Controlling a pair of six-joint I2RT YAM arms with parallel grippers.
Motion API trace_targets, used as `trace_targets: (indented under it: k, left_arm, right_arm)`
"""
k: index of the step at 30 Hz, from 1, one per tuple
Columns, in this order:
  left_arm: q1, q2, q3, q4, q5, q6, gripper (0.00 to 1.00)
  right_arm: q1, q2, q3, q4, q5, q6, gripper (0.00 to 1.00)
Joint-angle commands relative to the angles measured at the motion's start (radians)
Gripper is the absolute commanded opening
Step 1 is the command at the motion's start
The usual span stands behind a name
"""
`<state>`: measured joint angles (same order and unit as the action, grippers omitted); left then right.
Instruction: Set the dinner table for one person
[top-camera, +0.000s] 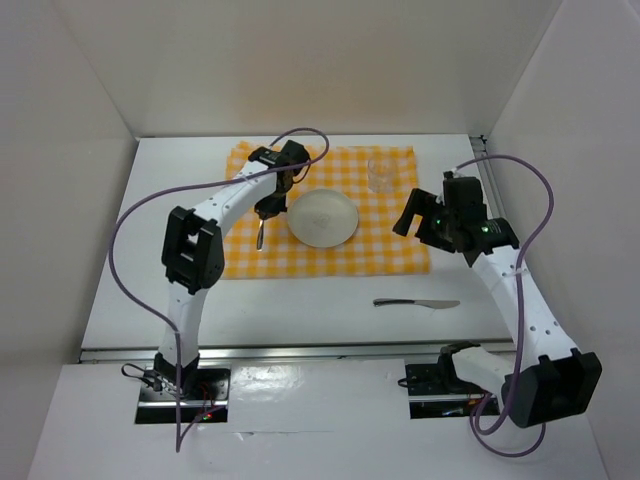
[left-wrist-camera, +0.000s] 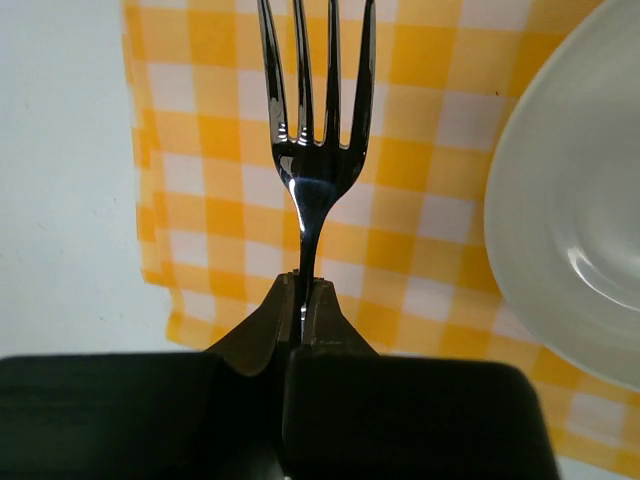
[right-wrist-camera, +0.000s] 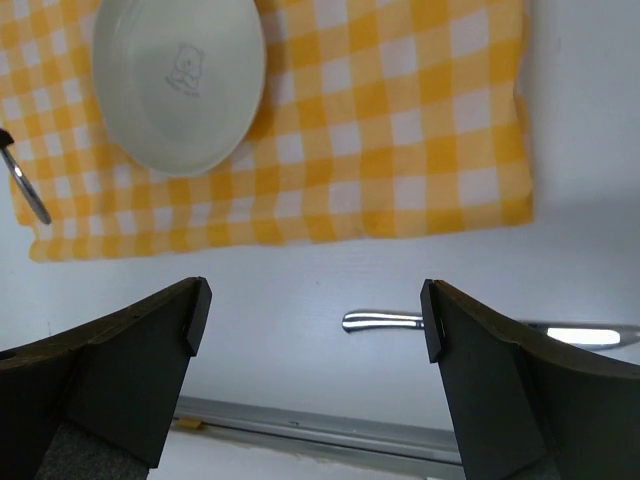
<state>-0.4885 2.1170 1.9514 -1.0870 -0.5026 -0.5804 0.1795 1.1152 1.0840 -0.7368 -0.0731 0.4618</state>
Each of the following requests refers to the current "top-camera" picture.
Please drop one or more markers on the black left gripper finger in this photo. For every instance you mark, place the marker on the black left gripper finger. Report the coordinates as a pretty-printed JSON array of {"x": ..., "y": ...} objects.
[
  {"x": 276, "y": 206},
  {"x": 265, "y": 208}
]

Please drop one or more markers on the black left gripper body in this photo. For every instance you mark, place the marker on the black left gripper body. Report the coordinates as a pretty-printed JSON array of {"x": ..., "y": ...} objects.
[{"x": 281, "y": 190}]

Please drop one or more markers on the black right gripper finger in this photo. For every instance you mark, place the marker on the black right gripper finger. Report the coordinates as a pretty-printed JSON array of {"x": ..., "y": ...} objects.
[
  {"x": 422, "y": 204},
  {"x": 429, "y": 235}
]

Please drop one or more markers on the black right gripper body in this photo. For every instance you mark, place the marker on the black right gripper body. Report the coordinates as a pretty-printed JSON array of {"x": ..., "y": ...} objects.
[{"x": 444, "y": 225}]

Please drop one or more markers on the silver fork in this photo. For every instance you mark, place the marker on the silver fork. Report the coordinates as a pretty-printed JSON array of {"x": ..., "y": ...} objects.
[{"x": 260, "y": 235}]

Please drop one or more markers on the cream round plate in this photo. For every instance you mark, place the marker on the cream round plate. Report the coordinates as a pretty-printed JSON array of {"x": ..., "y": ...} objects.
[{"x": 323, "y": 218}]

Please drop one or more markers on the clear plastic cup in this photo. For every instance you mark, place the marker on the clear plastic cup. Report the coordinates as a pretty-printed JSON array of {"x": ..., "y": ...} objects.
[{"x": 381, "y": 171}]

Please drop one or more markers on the yellow white checkered cloth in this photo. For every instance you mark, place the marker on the yellow white checkered cloth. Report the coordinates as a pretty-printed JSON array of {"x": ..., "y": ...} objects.
[{"x": 372, "y": 250}]

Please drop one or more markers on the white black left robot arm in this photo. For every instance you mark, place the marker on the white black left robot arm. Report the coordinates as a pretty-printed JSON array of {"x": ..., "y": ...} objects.
[{"x": 193, "y": 251}]

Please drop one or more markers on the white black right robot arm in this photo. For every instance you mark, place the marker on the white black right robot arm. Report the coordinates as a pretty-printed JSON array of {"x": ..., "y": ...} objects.
[{"x": 550, "y": 378}]

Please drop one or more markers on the silver table knife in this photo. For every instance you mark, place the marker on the silver table knife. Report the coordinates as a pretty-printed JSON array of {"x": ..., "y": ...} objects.
[{"x": 431, "y": 304}]

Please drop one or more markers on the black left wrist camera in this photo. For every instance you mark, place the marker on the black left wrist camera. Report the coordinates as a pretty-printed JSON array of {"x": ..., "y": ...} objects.
[{"x": 295, "y": 154}]

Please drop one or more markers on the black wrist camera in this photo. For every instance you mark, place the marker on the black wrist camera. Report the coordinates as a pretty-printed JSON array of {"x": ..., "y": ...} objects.
[
  {"x": 463, "y": 198},
  {"x": 295, "y": 154}
]

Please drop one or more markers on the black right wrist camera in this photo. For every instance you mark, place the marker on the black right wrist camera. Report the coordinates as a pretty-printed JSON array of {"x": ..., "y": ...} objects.
[{"x": 463, "y": 198}]

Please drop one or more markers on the aluminium right side rail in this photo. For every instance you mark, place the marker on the aluminium right side rail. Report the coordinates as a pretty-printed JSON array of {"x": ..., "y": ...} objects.
[{"x": 479, "y": 147}]

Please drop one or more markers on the aluminium rail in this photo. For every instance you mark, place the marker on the aluminium rail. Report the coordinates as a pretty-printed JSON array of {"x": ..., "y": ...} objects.
[
  {"x": 276, "y": 352},
  {"x": 479, "y": 147}
]

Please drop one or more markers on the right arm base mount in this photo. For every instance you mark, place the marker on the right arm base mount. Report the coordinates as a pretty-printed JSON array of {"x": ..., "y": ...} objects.
[{"x": 432, "y": 395}]

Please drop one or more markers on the aluminium front rail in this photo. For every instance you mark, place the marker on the aluminium front rail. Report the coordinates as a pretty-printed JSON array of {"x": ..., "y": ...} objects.
[{"x": 276, "y": 352}]

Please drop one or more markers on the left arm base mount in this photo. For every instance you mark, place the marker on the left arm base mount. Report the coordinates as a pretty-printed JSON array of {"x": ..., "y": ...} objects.
[{"x": 206, "y": 396}]

